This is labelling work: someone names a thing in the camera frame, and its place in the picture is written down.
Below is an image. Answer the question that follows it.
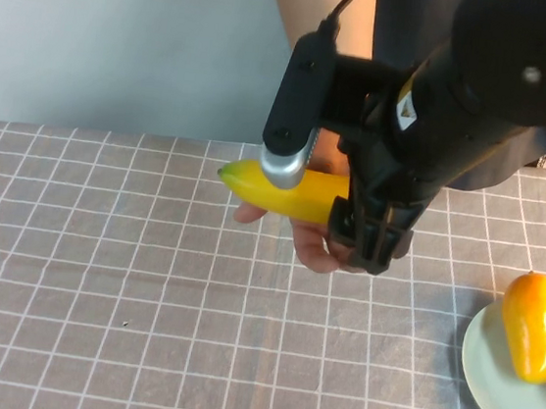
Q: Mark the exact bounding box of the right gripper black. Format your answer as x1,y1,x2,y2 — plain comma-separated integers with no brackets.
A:
322,64,472,285

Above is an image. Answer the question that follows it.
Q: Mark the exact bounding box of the yellow banana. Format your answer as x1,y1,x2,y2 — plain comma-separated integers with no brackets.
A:
212,154,354,230

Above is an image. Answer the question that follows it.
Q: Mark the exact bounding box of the person's right hand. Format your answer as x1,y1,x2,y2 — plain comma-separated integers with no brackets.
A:
227,200,377,280

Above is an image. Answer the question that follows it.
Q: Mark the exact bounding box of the orange-yellow mango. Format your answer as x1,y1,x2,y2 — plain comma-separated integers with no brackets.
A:
494,269,546,386

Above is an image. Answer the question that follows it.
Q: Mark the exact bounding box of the pale green plate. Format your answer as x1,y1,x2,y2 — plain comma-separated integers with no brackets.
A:
454,289,546,409

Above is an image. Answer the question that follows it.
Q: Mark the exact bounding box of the blue-grey shirt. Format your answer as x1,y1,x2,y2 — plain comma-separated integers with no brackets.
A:
353,0,546,203

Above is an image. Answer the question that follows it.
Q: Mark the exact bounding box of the grey white-checked tablecloth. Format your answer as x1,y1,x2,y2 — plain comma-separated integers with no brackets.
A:
0,104,546,409

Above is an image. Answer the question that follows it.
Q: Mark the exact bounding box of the black camera cable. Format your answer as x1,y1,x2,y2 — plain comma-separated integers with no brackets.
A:
317,0,372,42

